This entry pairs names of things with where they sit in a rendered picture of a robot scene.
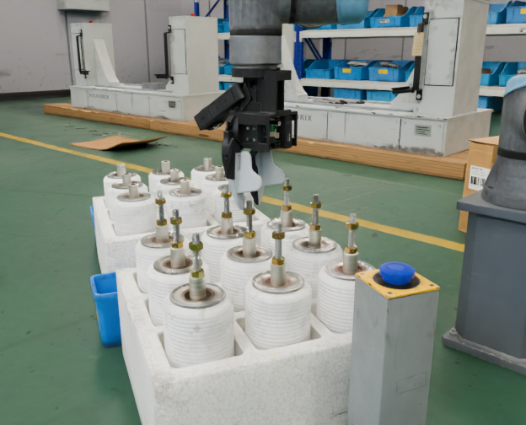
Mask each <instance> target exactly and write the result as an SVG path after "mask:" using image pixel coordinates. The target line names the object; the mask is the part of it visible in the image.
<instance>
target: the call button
mask: <svg viewBox="0 0 526 425"><path fill-rule="evenodd" d="M379 274H380V276H382V277H383V280H384V281H385V282H387V283H390V284H395V285H404V284H407V283H409V282H410V281H411V279H413V278H414V277H415V269H414V268H413V267H412V266H410V265H408V264H406V263H403V262H398V261H391V262H386V263H384V264H382V265H381V266H380V267H379Z"/></svg>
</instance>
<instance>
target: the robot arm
mask: <svg viewBox="0 0 526 425"><path fill-rule="evenodd" d="M368 5H369V0H229V30H230V35H231V36H229V60H230V64H231V65H233V67H232V77H236V78H243V82H242V83H235V84H234V85H233V86H232V87H230V88H229V89H228V90H226V91H225V92H224V93H223V94H221V95H220V96H219V97H217V98H216V99H215V100H214V101H213V102H212V103H211V104H209V105H208V106H206V107H205V108H203V109H202V110H201V111H200V112H199V113H198V114H196V115H195V116H194V118H195V121H196V124H197V125H198V127H199V129H200V131H202V130H208V131H211V130H214V129H217V128H219V127H220V126H221V125H222V124H224V122H227V123H226V128H225V131H223V145H222V160H223V167H224V172H225V176H226V178H227V179H228V185H229V188H230V191H231V192H232V195H233V198H234V200H235V202H236V204H237V206H238V208H239V209H240V210H244V193H245V192H250V194H251V196H252V197H253V199H254V201H255V204H256V205H260V202H261V199H262V197H263V193H264V190H265V186H271V185H277V184H281V183H282V182H283V181H284V180H285V174H284V172H283V171H282V170H281V169H279V168H278V167H277V166H275V165H274V163H273V159H272V152H271V149H274V148H283V149H287V148H291V147H292V146H297V135H298V112H297V111H295V110H290V109H289V110H284V83H285V80H292V70H281V68H280V67H277V65H280V64H281V63H282V37H281V35H282V24H298V25H300V26H301V27H304V28H305V29H310V30H313V29H318V28H319V27H321V26H323V25H327V24H340V25H345V24H359V23H361V22H362V21H363V20H364V19H365V17H366V14H367V11H368ZM292 121H294V138H292ZM244 148H250V149H251V150H250V152H247V151H243V152H241V150H243V149H244ZM481 197H482V199H483V200H485V201H486V202H489V203H491V204H494V205H497V206H499V207H506V208H511V209H516V210H522V211H526V74H524V75H518V76H514V77H512V78H510V79H509V80H508V81H507V85H506V90H505V94H504V95H503V108H502V120H501V127H500V134H499V141H498V148H497V155H496V160H495V162H494V164H493V166H492V168H491V171H490V173H489V175H488V176H487V178H486V181H485V183H484V185H483V188H482V195H481Z"/></svg>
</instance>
